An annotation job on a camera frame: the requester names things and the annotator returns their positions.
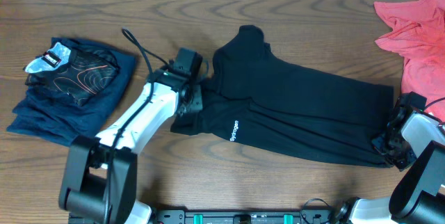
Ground black t-shirt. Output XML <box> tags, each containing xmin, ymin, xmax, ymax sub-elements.
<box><xmin>171</xmin><ymin>25</ymin><xmax>394</xmax><ymax>168</ymax></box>

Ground folded black patterned shirt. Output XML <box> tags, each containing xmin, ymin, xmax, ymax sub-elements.
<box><xmin>24</xmin><ymin>41</ymin><xmax>120</xmax><ymax>106</ymax></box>

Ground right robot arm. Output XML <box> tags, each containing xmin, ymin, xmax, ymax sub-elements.
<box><xmin>330</xmin><ymin>92</ymin><xmax>444</xmax><ymax>224</ymax></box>

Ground coral red shirt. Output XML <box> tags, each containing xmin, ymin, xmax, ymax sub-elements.
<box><xmin>374</xmin><ymin>0</ymin><xmax>444</xmax><ymax>120</ymax></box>

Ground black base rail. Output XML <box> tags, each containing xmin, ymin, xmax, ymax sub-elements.
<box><xmin>68</xmin><ymin>198</ymin><xmax>345</xmax><ymax>224</ymax></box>

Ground left black cable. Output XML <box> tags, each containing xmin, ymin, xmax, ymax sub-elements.
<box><xmin>104</xmin><ymin>27</ymin><xmax>171</xmax><ymax>224</ymax></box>

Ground folded navy blue shirt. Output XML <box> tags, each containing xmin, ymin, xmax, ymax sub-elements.
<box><xmin>7</xmin><ymin>38</ymin><xmax>136</xmax><ymax>146</ymax></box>

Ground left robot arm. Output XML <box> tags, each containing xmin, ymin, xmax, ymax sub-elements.
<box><xmin>58</xmin><ymin>69</ymin><xmax>201</xmax><ymax>223</ymax></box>

